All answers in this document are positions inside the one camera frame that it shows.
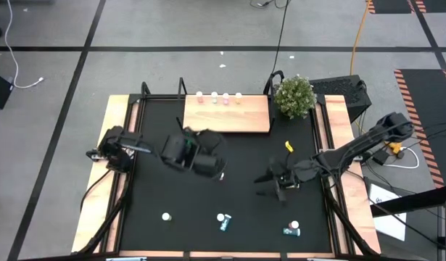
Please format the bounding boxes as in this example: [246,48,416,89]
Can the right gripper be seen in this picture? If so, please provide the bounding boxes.
[253,167,302,204]

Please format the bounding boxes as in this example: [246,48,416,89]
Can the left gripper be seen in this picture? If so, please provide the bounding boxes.
[189,127,229,179]

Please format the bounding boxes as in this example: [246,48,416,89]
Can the green potted plant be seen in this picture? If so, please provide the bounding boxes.
[273,74,318,120]

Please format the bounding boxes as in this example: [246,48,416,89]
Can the wooden table side board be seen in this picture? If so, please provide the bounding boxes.
[70,94,141,254]
[315,94,382,254]

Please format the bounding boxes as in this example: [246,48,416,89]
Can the black power adapter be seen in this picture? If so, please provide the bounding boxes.
[373,149,390,166]

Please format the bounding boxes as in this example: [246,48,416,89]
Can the black computer case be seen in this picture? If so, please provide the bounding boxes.
[308,74,373,123]

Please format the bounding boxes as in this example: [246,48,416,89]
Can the white paper sheet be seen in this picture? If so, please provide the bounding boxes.
[367,183,408,243]

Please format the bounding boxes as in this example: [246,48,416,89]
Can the orange power plug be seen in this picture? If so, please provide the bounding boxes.
[387,141,405,155]

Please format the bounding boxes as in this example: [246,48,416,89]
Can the black beam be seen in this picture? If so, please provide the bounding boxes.
[370,183,446,218]

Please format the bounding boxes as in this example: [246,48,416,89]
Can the black mat orange striped edge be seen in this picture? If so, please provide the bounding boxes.
[366,0,416,15]
[414,0,446,14]
[393,68,446,189]

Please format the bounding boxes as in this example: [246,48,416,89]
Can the wooden shelf black metal frame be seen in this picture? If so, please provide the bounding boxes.
[175,70,286,135]

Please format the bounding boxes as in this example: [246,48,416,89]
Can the black metal table frame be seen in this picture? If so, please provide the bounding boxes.
[77,81,381,257]

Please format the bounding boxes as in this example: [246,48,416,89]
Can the black hanging cable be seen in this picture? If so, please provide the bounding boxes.
[249,0,292,75]

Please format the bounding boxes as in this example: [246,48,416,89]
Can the yellow power cable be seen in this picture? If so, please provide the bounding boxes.
[349,0,374,76]

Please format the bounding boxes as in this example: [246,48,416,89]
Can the white cable with plug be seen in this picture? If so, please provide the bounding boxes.
[4,0,45,89]

